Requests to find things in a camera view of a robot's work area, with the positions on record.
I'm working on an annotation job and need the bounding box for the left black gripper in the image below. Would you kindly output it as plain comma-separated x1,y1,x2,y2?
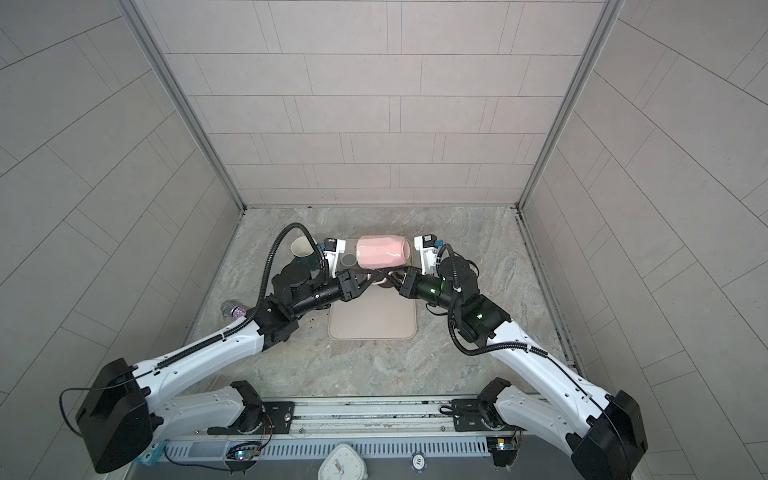
286,271,378,320

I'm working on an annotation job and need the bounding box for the pink mug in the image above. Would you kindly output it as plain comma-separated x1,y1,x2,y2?
355,235,411,270

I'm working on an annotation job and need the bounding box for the dark green mug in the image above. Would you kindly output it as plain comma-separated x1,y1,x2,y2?
290,236,321,271

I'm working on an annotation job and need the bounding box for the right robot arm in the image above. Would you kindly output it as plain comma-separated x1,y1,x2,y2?
381,255,648,479

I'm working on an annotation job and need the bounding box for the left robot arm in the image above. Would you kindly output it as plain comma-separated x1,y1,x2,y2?
67,223,388,474

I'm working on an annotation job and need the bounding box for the grey mug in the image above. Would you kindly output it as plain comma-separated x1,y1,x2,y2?
339,252,359,270

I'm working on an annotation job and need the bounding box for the beige plastic tray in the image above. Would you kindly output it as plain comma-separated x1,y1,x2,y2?
328,285,417,341

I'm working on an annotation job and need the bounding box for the purple glitter tube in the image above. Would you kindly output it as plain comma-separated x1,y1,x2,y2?
221,300,248,320

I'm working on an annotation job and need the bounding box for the round blue badge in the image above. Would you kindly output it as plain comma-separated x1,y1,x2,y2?
410,452,427,472

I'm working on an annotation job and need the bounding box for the white kitchen timer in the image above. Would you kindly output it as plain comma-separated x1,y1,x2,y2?
317,444,368,480

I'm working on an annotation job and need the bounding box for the right circuit board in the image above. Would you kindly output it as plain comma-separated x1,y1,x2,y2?
486,436,520,469

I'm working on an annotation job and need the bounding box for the circuit board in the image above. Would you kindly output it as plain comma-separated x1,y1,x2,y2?
225,441,262,462
486,436,520,469

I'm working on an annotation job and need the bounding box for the left circuit board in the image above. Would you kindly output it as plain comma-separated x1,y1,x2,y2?
225,441,262,462

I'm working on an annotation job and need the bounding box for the blue tag block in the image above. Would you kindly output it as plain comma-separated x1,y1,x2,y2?
133,442,166,466

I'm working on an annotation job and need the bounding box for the aluminium mounting rail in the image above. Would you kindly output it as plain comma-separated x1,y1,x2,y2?
119,392,620,437

